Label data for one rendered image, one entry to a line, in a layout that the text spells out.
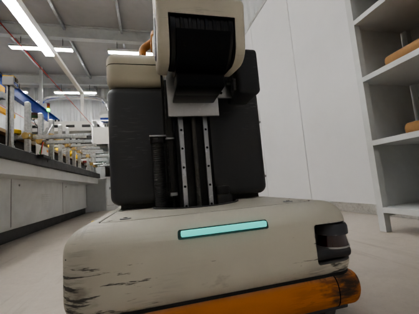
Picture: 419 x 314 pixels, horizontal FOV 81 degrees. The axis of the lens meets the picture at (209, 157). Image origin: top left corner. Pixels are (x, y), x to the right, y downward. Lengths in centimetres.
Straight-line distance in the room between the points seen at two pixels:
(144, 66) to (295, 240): 71
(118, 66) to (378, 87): 152
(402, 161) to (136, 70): 159
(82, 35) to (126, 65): 753
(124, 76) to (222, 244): 63
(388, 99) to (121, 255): 174
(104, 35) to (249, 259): 808
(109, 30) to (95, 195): 501
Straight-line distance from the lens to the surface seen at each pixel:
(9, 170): 217
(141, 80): 90
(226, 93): 82
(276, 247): 57
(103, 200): 521
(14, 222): 272
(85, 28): 853
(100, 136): 517
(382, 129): 181
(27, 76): 1187
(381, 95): 188
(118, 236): 51
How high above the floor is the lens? 34
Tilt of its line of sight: 6 degrees up
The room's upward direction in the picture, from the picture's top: 5 degrees counter-clockwise
